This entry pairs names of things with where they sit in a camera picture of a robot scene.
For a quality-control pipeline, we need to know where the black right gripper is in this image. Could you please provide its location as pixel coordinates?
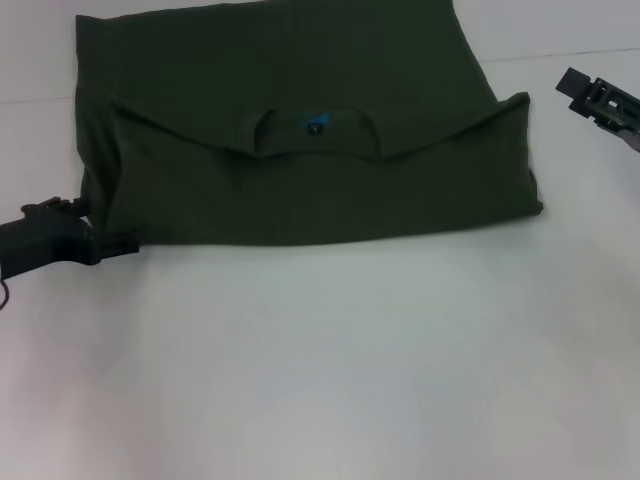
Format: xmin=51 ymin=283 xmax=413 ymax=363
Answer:
xmin=554 ymin=67 xmax=640 ymax=155

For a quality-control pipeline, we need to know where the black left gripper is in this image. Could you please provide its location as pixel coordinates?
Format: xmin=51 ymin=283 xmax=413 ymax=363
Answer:
xmin=0 ymin=196 xmax=142 ymax=282

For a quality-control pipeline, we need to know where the dark green FREE t-shirt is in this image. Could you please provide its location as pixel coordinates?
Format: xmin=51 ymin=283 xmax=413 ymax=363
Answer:
xmin=74 ymin=0 xmax=547 ymax=250

